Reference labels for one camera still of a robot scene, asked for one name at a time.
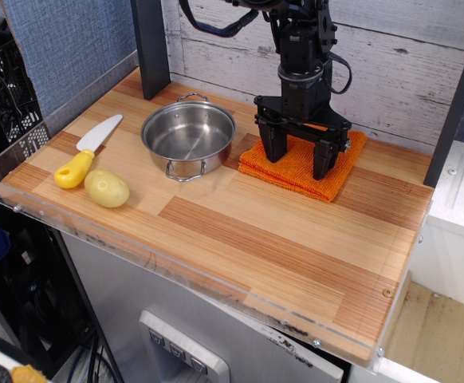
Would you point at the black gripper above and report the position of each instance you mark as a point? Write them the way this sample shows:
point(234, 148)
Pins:
point(303, 110)

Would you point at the orange knitted towel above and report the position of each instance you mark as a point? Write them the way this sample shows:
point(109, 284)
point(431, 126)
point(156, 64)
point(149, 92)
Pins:
point(294, 171)

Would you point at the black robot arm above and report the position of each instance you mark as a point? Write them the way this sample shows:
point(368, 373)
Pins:
point(304, 35)

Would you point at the stainless steel pot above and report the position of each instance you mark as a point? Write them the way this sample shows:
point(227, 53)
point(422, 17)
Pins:
point(189, 138)

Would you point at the white toy sink unit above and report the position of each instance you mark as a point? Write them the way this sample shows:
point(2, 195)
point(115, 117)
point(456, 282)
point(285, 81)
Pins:
point(447, 204)

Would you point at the yellow toy potato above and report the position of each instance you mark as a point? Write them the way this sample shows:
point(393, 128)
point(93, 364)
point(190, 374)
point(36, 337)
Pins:
point(106, 188)

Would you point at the clear acrylic table guard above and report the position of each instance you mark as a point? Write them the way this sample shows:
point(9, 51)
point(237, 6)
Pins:
point(259, 275)

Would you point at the black plastic crate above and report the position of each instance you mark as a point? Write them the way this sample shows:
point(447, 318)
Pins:
point(19, 108)

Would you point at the yellow object bottom left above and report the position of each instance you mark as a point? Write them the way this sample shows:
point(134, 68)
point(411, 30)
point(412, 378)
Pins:
point(27, 374)

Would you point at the dark left shelf post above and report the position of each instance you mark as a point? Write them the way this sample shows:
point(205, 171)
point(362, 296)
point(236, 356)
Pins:
point(147, 16)

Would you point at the dark shelf post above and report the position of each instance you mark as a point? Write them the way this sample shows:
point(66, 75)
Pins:
point(147, 16)
point(447, 135)

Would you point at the dark right shelf post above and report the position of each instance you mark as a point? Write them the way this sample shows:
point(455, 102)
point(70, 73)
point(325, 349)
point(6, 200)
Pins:
point(447, 135)

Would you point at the yellow handled toy knife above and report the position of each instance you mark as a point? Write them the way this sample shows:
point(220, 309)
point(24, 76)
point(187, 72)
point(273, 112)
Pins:
point(74, 172)

